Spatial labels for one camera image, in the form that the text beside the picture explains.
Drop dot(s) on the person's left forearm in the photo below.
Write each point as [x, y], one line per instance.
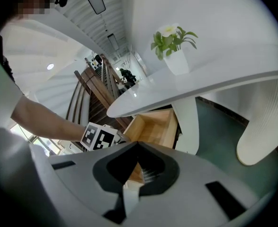
[48, 124]

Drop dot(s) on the round ceiling light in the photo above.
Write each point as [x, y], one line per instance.
[50, 66]

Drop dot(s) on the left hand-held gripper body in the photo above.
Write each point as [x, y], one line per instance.
[96, 137]

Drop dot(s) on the white table top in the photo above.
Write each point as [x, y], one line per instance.
[200, 79]

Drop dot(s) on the person's white shirt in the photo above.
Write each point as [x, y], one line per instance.
[3, 107]

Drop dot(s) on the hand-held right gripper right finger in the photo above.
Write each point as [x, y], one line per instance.
[188, 174]

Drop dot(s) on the white potted plant with flower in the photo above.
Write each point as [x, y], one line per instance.
[175, 55]

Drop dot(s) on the person's head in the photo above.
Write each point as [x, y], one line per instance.
[34, 1]

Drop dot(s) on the smooth white table leg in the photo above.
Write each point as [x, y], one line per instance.
[187, 126]

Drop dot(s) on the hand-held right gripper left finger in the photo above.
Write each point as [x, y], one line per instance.
[82, 174]

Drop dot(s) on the wooden drawer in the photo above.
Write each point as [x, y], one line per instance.
[153, 129]

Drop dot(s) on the dark wooden staircase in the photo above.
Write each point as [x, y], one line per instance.
[98, 103]

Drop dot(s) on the ribbed white table leg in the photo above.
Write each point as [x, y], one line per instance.
[264, 122]

